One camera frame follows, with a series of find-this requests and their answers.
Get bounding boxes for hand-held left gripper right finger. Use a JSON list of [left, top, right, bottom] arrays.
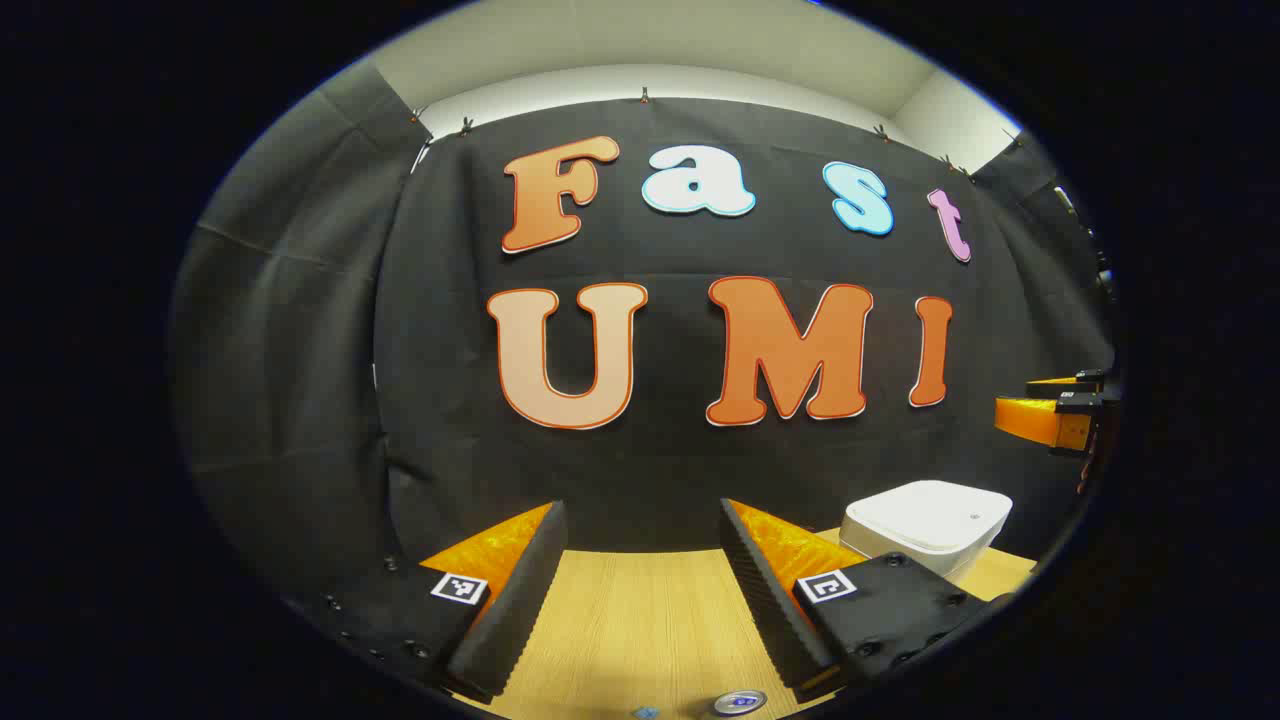
[[718, 497, 1016, 701]]

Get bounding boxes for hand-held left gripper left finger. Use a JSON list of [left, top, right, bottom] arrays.
[[285, 500, 569, 704]]

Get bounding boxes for white desktop garbage bin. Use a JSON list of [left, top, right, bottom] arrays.
[[838, 480, 1014, 586]]

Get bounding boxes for wooden desktop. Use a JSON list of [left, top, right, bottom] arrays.
[[455, 525, 1039, 720]]

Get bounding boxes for black backdrop cloth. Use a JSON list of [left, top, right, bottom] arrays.
[[168, 60, 1119, 601]]

